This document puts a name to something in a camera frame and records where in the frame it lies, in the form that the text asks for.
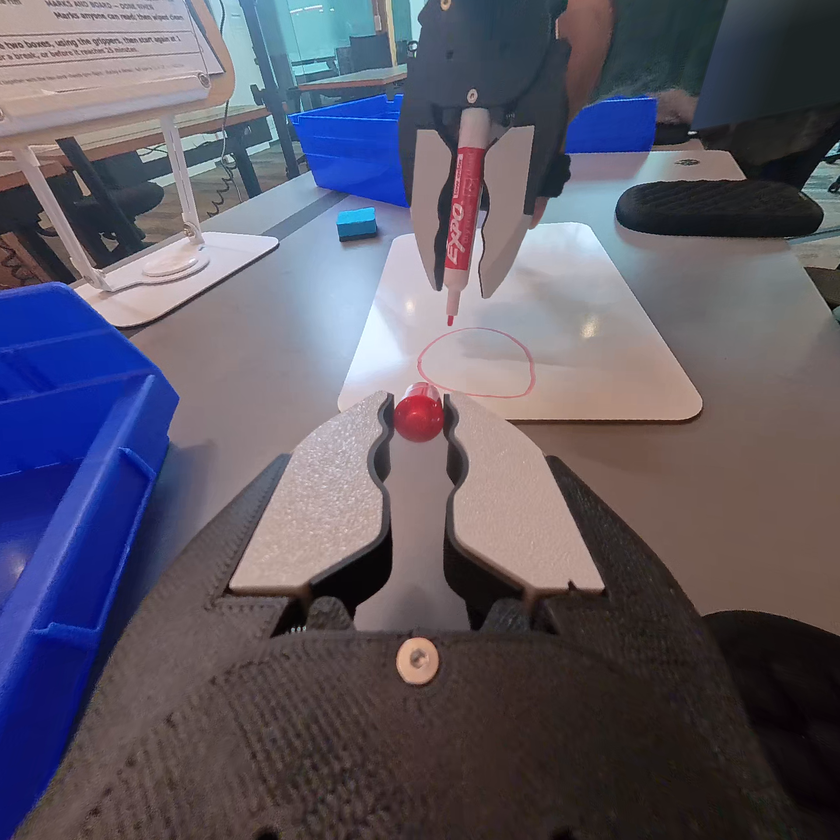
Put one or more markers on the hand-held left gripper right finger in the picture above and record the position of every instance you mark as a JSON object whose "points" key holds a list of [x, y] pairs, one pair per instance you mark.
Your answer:
{"points": [[525, 512]]}

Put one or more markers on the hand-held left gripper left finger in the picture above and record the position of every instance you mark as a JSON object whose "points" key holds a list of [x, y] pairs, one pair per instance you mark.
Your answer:
{"points": [[315, 512]]}

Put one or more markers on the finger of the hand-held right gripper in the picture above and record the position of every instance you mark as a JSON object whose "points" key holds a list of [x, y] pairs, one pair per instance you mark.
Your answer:
{"points": [[509, 197], [433, 197]]}

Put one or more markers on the red dry-erase marker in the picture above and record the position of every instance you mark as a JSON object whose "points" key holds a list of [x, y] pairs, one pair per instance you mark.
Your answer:
{"points": [[462, 210]]}

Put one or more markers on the blue whiteboard eraser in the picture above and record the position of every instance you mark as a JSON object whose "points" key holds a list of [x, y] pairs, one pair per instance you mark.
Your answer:
{"points": [[357, 223]]}

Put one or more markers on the blue plastic bin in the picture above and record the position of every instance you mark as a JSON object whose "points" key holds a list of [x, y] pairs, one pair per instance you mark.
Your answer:
{"points": [[348, 145], [610, 125], [66, 460]]}

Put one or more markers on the red marker cap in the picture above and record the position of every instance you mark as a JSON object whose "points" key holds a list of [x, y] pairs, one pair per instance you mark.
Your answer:
{"points": [[420, 415]]}

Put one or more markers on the white whiteboard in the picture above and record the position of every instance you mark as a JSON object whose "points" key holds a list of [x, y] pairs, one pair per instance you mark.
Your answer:
{"points": [[591, 328]]}

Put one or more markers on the wooden desk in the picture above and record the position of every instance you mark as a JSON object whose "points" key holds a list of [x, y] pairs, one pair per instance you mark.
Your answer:
{"points": [[348, 82]]}

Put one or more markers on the green sweatshirt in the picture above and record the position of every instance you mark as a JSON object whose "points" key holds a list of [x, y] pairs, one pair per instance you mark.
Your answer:
{"points": [[656, 40]]}

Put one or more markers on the black office chair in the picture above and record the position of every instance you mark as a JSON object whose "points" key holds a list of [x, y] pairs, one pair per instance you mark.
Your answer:
{"points": [[112, 197]]}

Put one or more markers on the printed instruction sheet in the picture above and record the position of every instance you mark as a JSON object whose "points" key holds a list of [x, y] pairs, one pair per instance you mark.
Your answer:
{"points": [[92, 40]]}

